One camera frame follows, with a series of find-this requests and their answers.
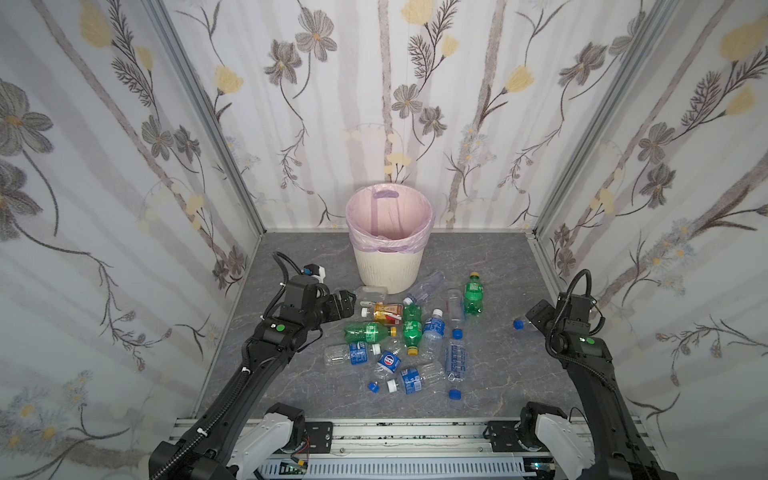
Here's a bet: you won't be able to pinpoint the green bottle sideways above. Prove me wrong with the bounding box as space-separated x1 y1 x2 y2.
344 322 397 344

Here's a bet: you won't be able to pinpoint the green soda bottle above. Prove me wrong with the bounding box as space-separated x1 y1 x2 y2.
464 272 484 316

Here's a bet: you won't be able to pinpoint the clear pepsi label bottle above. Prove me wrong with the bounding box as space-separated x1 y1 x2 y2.
373 347 402 381

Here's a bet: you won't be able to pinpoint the tall clear water bottle blue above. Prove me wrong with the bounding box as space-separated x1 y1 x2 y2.
445 328 468 383

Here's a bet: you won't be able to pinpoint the clear bottle dark blue label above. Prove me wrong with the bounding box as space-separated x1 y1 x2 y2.
420 308 446 360

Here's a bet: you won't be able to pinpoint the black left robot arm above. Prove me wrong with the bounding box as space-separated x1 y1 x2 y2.
148 252 356 479

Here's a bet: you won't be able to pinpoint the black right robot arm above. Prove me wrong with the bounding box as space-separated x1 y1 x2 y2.
516 269 678 479

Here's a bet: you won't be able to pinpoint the cream ribbed waste bin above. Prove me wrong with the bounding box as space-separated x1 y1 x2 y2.
353 245 425 294

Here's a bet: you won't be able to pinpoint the clear bluish bottle near bin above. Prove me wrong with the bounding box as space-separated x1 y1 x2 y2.
403 270 445 306

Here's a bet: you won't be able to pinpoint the pink plastic bin liner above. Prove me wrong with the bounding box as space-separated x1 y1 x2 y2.
345 183 435 254

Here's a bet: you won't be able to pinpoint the clear bottle green neck band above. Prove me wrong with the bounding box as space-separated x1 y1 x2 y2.
354 285 388 305

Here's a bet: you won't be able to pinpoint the yellow red tea bottle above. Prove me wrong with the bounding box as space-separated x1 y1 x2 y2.
361 302 404 326

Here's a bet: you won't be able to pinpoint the green bottle yellow cap centre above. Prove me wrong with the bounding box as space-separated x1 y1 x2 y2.
403 303 423 356

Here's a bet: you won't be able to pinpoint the clear bottle blue label front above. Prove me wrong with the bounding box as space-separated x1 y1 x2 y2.
386 362 445 395

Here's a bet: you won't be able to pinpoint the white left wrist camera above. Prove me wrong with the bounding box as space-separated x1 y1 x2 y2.
302 263 326 283

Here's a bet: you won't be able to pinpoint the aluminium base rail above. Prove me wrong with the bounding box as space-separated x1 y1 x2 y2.
160 418 661 480

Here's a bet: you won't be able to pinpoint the white slotted cable duct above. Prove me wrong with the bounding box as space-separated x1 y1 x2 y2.
259 457 537 479

